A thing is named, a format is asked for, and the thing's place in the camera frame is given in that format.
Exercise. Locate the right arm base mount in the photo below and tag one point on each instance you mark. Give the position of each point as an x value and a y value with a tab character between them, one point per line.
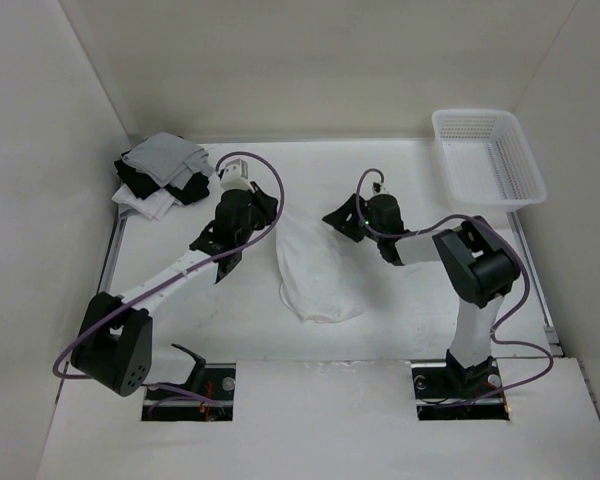
444	391

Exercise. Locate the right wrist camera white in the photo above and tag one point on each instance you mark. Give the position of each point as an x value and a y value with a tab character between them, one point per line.
379	188

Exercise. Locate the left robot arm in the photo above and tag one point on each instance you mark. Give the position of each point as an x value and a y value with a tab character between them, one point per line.
115	345

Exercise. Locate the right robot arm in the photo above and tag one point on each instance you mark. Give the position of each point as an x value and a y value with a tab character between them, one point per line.
479	264

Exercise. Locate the white folded tank top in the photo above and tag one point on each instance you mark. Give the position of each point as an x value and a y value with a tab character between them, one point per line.
154	207

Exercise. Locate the white plastic basket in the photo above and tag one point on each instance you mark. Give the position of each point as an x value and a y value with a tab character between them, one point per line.
485	161

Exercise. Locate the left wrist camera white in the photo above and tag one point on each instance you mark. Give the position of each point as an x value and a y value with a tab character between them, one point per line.
234	175

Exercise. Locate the white tank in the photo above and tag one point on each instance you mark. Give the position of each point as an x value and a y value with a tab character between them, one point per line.
312	272
154	207

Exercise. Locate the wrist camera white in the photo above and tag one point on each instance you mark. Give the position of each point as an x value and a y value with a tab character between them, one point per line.
379	188
234	175

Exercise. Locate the grey folded tank top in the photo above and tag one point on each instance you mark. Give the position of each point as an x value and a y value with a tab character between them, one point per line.
169	160

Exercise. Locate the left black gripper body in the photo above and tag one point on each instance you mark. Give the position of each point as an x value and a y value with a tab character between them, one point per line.
247	231

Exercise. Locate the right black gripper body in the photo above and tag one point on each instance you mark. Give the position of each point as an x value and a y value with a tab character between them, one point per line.
367	217

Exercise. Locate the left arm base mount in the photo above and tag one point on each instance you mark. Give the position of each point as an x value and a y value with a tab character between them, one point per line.
215	390

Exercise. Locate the black folded tank top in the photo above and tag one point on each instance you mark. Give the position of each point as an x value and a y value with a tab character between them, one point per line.
142	186

